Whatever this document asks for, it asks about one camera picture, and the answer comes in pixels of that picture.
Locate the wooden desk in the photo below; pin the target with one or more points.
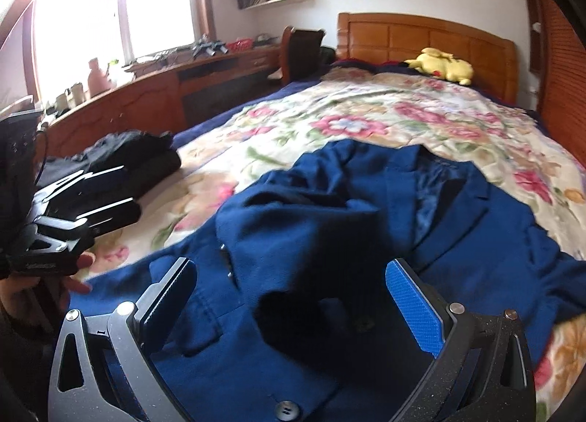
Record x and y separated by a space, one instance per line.
151 92

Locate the navy blue bed sheet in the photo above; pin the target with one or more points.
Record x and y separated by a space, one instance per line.
215 120

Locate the wooden bed headboard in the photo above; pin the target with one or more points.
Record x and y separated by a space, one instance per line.
389 37

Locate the black folded garment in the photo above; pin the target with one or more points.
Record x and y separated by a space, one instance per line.
155 168

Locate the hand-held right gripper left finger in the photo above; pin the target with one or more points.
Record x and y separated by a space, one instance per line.
169 298

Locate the person's left hand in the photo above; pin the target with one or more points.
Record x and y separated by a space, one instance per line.
23 296

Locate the blue jacket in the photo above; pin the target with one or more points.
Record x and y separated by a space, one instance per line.
343 220

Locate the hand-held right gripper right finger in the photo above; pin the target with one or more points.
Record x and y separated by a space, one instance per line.
412 307

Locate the dark pillow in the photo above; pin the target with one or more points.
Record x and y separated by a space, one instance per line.
366 65

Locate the white mug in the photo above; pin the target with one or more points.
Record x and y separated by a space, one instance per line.
76 93

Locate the pink bottle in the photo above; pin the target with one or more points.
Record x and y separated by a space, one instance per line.
97 81

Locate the red basket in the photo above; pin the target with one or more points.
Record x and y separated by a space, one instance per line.
239 45

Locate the wooden slatted wardrobe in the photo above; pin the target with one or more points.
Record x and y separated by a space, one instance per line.
563 83

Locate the dark grey folded garment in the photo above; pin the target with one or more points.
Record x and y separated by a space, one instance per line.
123 142

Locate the yellow plush toy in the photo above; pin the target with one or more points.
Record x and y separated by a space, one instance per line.
439 65

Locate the floral blanket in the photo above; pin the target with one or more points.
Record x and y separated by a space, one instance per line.
366 106

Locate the person's left forearm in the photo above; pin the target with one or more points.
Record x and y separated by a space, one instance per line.
20 358

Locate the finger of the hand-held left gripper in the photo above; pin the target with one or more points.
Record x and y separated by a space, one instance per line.
82 186
114 216

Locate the black gadget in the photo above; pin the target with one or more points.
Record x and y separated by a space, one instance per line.
208 47

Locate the wooden chair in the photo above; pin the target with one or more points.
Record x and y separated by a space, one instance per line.
302 51

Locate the window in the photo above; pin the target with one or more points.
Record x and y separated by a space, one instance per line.
155 0

